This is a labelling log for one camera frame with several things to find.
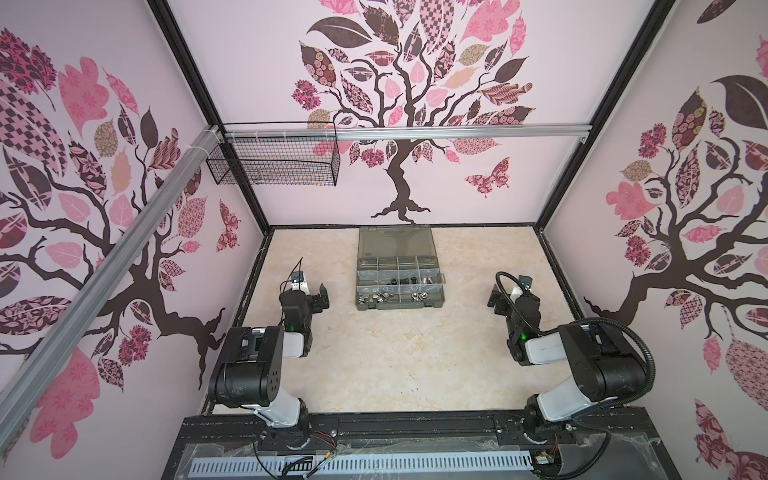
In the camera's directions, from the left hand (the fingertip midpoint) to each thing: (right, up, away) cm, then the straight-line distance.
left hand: (309, 288), depth 94 cm
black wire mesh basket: (-10, +44, 0) cm, 45 cm away
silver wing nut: (+17, -4, +3) cm, 18 cm away
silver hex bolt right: (+40, +3, +8) cm, 41 cm away
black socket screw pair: (+31, +2, +8) cm, 32 cm away
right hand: (+65, +1, -2) cm, 65 cm away
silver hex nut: (+25, -3, +4) cm, 25 cm away
